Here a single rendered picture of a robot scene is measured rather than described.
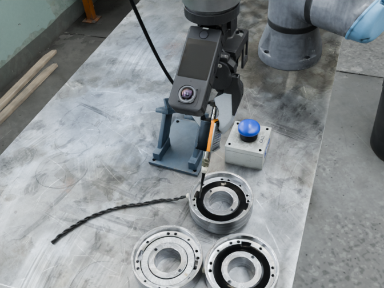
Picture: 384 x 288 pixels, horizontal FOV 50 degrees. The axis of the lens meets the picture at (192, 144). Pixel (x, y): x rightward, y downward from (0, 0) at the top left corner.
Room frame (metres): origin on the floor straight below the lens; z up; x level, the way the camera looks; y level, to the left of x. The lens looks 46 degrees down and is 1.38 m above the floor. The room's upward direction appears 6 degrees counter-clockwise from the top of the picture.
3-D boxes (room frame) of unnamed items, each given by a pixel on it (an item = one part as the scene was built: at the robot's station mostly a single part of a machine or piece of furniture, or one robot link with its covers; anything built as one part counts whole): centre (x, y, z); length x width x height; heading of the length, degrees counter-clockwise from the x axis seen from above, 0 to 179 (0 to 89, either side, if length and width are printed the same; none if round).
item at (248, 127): (0.53, -0.10, 0.85); 0.04 x 0.04 x 0.05
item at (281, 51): (0.85, -0.26, 0.85); 0.15 x 0.15 x 0.10
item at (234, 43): (0.50, -0.05, 1.07); 0.09 x 0.08 x 0.12; 154
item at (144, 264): (0.31, 0.05, 0.82); 0.08 x 0.08 x 0.02
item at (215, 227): (0.40, -0.04, 0.82); 0.10 x 0.10 x 0.04
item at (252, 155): (0.53, -0.11, 0.82); 0.08 x 0.07 x 0.05; 156
